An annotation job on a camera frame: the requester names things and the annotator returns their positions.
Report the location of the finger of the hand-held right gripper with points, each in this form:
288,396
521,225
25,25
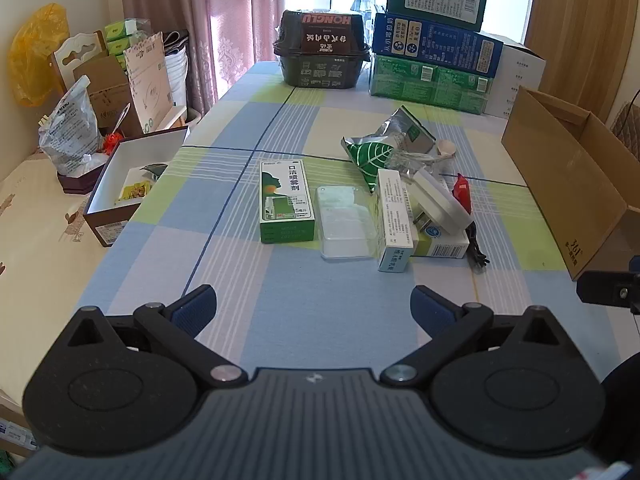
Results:
607,287

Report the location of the dark green food container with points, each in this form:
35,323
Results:
320,55

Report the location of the yellow picture card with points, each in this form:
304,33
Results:
134,187

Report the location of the white bucket stack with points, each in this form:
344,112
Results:
177,80

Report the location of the grey printed plastic bag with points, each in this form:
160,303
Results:
70,130

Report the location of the brown carton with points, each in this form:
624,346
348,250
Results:
105,90

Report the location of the cardboard box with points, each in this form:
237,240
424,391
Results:
560,170

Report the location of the silver pouch with green label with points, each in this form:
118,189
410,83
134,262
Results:
410,127

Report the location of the dark purple box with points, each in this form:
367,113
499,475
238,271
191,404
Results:
77,185

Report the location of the large white box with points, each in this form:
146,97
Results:
520,80

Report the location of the clear plastic box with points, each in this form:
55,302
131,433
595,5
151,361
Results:
345,220

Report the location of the red packet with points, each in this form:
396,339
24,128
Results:
462,192

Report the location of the beige printed cloth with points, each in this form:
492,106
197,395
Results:
40,270

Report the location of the beige spoon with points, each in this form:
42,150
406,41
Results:
446,148

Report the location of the brown open gift box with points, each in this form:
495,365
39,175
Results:
105,215

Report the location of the green leaf foil pouch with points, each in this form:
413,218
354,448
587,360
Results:
372,157

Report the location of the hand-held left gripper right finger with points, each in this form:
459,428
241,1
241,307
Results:
430,310

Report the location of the desktop with checked tablecloth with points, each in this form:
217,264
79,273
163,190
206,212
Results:
310,285

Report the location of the quilted chair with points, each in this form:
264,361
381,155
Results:
627,130

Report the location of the person's right forearm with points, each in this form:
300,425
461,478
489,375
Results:
622,410

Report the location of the yellow plastic bag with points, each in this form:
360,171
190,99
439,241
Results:
35,55

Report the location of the long white medicine box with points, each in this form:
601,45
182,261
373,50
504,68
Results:
395,220

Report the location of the pink curtain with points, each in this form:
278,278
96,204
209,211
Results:
225,10

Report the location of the white green medicine box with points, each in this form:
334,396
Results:
445,247

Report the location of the blue box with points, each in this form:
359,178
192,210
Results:
435,45

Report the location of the white plug adapter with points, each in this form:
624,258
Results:
442,205

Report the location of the green spray box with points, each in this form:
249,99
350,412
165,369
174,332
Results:
285,195

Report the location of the green tissue pack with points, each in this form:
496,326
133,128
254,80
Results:
122,30

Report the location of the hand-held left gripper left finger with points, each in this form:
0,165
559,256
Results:
192,310

